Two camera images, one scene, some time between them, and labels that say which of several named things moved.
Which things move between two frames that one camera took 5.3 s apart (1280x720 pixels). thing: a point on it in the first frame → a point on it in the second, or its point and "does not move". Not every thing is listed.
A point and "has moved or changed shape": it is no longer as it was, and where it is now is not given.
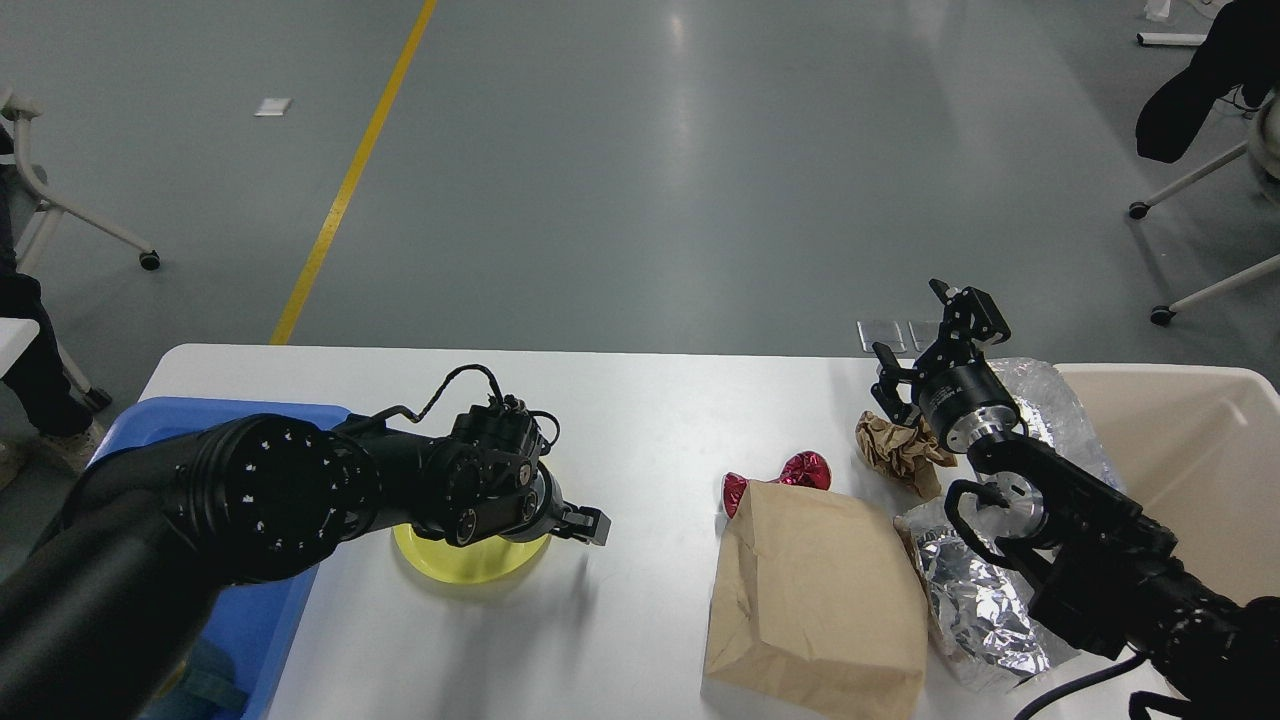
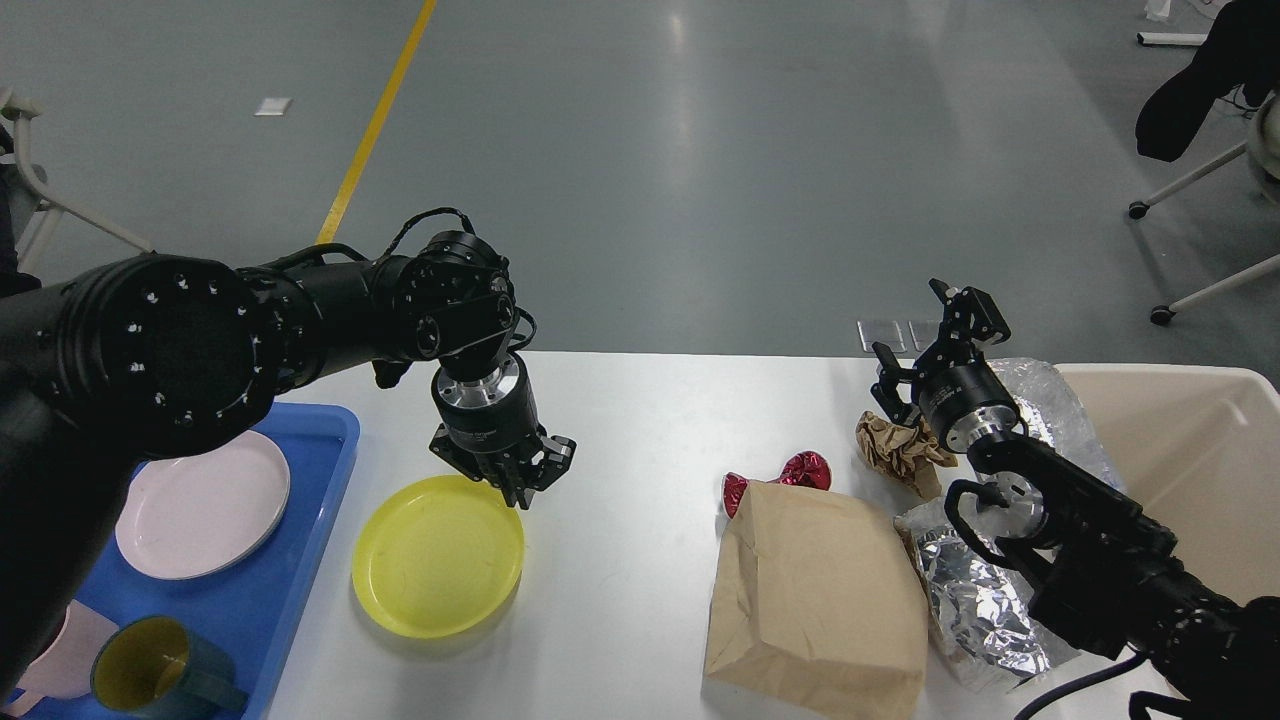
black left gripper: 551,511 → 491,432
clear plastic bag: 1054,413 does not move
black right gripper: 965,404 does not move
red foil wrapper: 803,469 does not move
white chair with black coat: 1236,64 does not move
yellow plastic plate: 471,563 has moved or changed shape
